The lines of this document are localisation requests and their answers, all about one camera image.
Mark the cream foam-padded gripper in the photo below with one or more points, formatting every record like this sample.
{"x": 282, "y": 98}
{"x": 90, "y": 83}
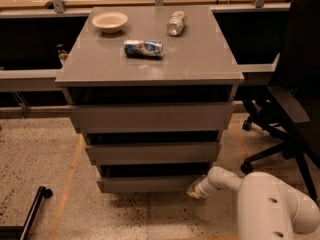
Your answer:
{"x": 204, "y": 186}

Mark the grey bottom drawer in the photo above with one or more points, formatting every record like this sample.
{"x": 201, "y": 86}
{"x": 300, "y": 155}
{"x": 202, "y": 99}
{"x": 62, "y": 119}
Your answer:
{"x": 150, "y": 177}

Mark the grey drawer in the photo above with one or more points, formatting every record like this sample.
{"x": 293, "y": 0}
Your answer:
{"x": 124, "y": 154}
{"x": 171, "y": 117}
{"x": 150, "y": 177}

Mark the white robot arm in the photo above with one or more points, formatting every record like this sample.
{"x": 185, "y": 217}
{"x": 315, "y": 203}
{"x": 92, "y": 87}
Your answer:
{"x": 267, "y": 207}

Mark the grey top drawer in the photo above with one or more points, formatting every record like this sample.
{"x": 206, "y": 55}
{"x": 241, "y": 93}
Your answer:
{"x": 171, "y": 117}

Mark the grey drawer cabinet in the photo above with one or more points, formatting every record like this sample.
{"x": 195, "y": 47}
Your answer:
{"x": 196, "y": 67}

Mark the grey middle drawer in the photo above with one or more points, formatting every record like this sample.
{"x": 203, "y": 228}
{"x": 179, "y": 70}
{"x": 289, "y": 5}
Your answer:
{"x": 124, "y": 154}

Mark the black office chair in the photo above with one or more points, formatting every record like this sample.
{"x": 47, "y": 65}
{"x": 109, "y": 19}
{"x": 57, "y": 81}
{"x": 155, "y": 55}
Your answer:
{"x": 289, "y": 108}

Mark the blue crushed soda can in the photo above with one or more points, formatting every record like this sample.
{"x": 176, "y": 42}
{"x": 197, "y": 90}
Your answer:
{"x": 143, "y": 48}

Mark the clear plastic bottle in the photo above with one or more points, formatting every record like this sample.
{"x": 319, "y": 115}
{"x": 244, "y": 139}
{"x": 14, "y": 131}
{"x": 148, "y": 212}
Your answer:
{"x": 176, "y": 23}

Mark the white paper bowl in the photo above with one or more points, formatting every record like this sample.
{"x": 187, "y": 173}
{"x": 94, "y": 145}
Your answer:
{"x": 110, "y": 22}

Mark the black wheeled stand base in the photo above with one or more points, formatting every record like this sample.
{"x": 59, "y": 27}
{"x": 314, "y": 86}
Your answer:
{"x": 21, "y": 232}

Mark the long grey desk frame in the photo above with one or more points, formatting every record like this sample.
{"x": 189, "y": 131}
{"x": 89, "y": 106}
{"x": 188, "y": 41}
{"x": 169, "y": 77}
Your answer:
{"x": 253, "y": 36}

